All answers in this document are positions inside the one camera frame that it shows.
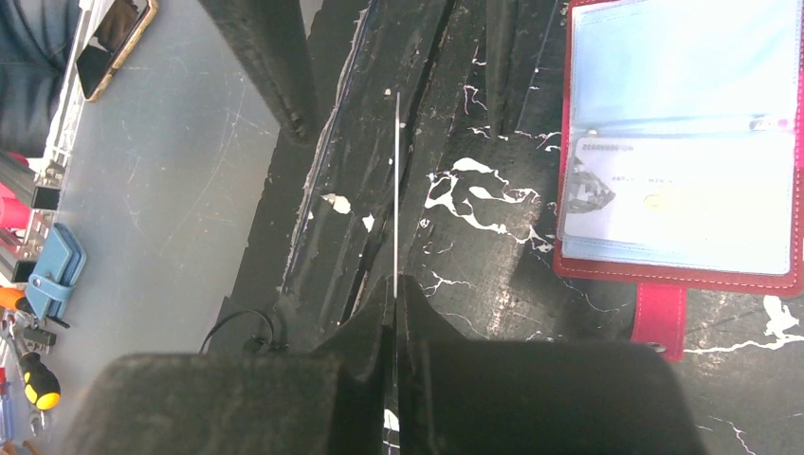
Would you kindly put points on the red card holder wallet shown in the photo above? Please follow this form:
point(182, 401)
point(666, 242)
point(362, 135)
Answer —
point(659, 312)

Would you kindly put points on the clear white card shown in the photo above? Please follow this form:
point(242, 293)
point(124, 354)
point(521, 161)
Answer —
point(396, 192)

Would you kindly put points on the orange handled tool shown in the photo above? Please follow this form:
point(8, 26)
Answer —
point(14, 299)

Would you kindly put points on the smartphone with gold case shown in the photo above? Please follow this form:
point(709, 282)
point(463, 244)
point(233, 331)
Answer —
point(119, 30)

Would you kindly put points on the blue wallet on floor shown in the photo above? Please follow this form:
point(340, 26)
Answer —
point(52, 281)

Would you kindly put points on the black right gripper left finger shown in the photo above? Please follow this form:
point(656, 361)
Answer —
point(327, 401)

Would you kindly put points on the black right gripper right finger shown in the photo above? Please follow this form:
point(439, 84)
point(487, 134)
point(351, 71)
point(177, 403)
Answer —
point(474, 396)

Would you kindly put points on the yellow black screwdriver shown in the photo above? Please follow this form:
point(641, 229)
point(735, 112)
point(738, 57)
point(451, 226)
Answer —
point(41, 386)

